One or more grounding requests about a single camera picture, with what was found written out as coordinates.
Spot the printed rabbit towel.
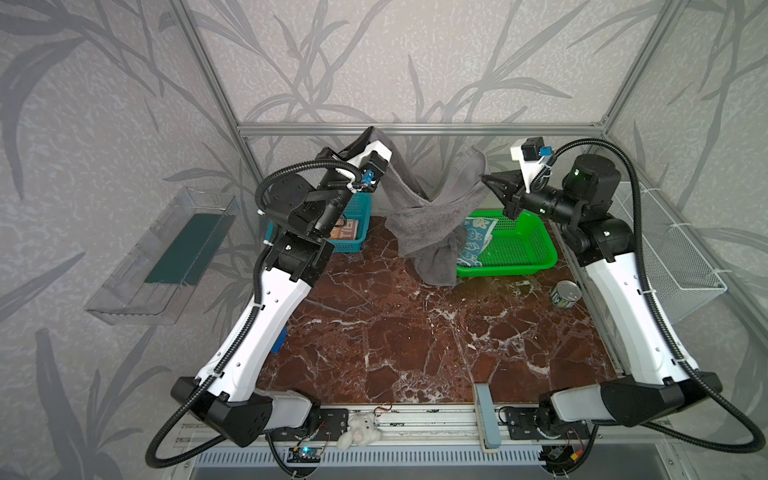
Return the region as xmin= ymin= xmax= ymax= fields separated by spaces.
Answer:
xmin=331 ymin=218 xmax=359 ymax=241

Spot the grey towel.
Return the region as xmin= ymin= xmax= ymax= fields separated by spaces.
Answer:
xmin=370 ymin=129 xmax=489 ymax=287

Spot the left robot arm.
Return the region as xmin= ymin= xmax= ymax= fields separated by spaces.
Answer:
xmin=145 ymin=127 xmax=392 ymax=469

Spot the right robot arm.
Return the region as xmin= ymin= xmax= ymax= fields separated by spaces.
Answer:
xmin=482 ymin=137 xmax=766 ymax=454

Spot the teal plastic basket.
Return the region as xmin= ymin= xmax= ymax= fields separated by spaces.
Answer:
xmin=266 ymin=190 xmax=364 ymax=253

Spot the teal patterned towel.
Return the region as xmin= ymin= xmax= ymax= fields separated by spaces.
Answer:
xmin=457 ymin=217 xmax=498 ymax=268

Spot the green plastic basket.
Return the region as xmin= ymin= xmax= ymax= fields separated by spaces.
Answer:
xmin=456 ymin=210 xmax=558 ymax=278

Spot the metal tin can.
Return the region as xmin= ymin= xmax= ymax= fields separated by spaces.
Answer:
xmin=549 ymin=280 xmax=582 ymax=310

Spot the grey blue sponge block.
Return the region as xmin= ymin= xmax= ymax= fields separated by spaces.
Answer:
xmin=473 ymin=383 xmax=502 ymax=454

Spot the white plush toy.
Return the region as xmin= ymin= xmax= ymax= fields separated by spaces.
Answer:
xmin=336 ymin=412 xmax=382 ymax=451

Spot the green lit circuit board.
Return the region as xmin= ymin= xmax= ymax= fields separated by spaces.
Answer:
xmin=286 ymin=446 xmax=324 ymax=464

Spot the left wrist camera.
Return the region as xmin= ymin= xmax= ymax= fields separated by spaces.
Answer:
xmin=345 ymin=140 xmax=393 ymax=193

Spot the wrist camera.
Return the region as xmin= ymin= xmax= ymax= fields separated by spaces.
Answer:
xmin=510 ymin=137 xmax=554 ymax=193
xmin=345 ymin=140 xmax=393 ymax=193

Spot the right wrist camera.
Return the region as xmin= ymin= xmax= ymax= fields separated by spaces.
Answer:
xmin=510 ymin=137 xmax=554 ymax=193

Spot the white wire mesh basket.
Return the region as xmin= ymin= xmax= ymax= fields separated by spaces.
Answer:
xmin=639 ymin=186 xmax=727 ymax=324

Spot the clear plastic wall bin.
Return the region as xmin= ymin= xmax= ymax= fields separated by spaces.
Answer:
xmin=85 ymin=187 xmax=240 ymax=326

